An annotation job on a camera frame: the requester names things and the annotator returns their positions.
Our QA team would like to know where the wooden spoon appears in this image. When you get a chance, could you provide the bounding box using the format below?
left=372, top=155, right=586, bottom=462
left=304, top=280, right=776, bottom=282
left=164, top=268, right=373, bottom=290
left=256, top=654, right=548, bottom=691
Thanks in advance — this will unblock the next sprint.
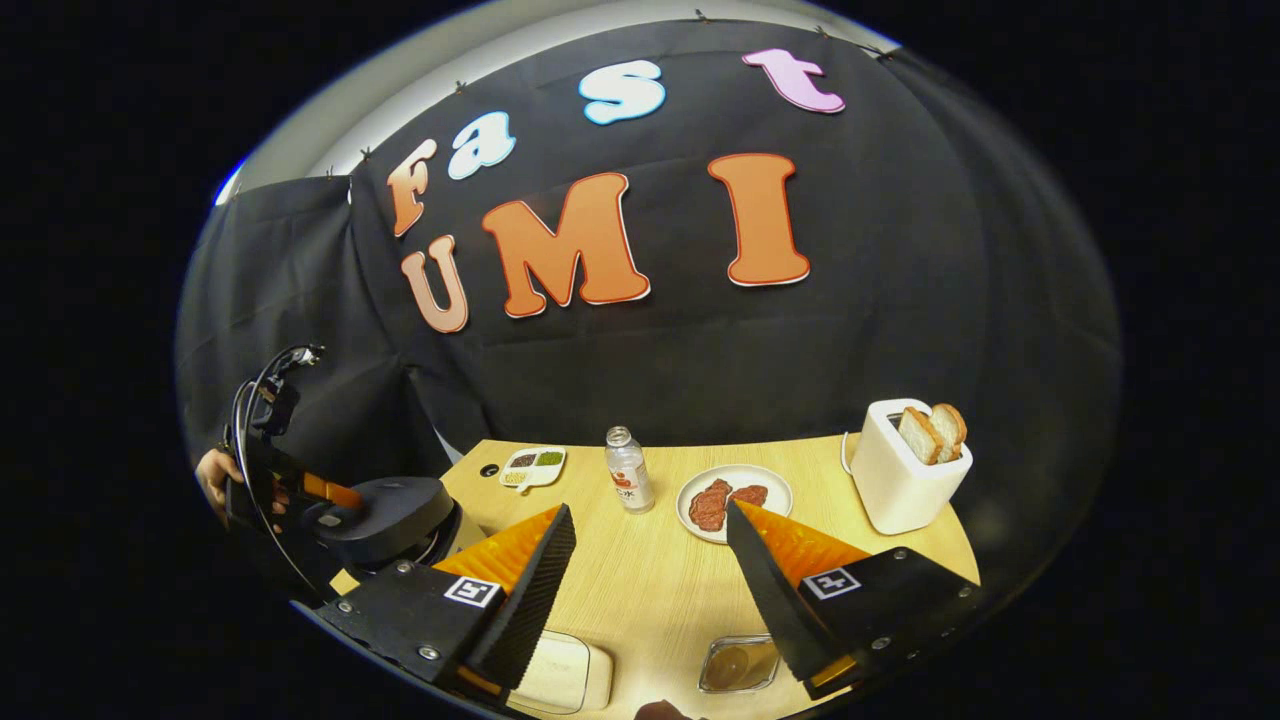
left=705, top=645, right=777, bottom=691

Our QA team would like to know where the clear rice container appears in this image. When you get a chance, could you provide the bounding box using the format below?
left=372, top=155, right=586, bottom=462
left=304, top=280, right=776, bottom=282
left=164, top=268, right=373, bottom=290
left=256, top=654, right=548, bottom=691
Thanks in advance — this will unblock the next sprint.
left=510, top=630, right=614, bottom=714

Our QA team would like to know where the white divided condiment dish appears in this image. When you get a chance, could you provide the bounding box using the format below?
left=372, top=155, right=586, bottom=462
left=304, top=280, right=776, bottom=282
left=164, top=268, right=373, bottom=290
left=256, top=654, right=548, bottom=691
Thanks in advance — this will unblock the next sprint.
left=498, top=446, right=567, bottom=491

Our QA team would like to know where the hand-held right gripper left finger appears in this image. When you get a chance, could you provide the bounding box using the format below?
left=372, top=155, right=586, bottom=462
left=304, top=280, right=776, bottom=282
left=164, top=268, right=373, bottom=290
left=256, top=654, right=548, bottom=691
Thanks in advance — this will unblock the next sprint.
left=315, top=503, right=578, bottom=701

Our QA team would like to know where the clear drink bottle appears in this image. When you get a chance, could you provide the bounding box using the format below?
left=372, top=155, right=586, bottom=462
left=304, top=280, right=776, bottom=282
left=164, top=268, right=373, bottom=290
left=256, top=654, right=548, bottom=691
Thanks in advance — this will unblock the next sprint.
left=605, top=426, right=656, bottom=514

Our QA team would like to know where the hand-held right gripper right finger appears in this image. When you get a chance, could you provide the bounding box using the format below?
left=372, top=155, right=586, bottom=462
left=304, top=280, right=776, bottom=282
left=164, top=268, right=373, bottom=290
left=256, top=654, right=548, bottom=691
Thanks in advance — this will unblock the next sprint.
left=725, top=500, right=986, bottom=699

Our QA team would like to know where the black silver rice cooker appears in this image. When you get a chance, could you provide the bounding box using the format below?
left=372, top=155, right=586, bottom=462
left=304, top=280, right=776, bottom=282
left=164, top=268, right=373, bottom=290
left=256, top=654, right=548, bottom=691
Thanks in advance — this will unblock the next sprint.
left=300, top=477, right=488, bottom=591

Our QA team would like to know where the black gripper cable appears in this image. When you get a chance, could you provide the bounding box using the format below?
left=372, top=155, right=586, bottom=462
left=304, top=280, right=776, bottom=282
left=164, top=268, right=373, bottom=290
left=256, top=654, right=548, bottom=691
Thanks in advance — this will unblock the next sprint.
left=230, top=344, right=327, bottom=601

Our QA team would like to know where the metal wire chopstick holder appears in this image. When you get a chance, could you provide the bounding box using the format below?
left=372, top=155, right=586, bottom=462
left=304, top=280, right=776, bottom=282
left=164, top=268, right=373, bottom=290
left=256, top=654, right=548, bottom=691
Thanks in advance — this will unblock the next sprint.
left=698, top=634, right=781, bottom=694

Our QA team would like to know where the white toaster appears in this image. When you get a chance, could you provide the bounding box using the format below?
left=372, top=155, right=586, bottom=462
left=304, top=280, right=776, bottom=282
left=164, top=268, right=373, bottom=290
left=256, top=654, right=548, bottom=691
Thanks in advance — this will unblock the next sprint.
left=850, top=399, right=974, bottom=536

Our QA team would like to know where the toast bread slice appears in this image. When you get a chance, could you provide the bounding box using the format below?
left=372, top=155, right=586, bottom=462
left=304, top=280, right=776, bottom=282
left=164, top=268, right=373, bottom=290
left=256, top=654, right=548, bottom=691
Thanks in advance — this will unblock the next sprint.
left=930, top=403, right=968, bottom=461
left=897, top=407, right=944, bottom=466

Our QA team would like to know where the white round plate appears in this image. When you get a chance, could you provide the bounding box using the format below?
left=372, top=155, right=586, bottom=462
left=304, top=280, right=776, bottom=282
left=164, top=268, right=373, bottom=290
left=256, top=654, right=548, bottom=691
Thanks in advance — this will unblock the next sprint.
left=676, top=464, right=794, bottom=545

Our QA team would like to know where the black backdrop cloth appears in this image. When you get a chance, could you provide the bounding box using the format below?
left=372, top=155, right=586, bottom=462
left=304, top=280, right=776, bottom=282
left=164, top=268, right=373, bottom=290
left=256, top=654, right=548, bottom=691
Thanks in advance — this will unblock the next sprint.
left=175, top=18, right=1123, bottom=601

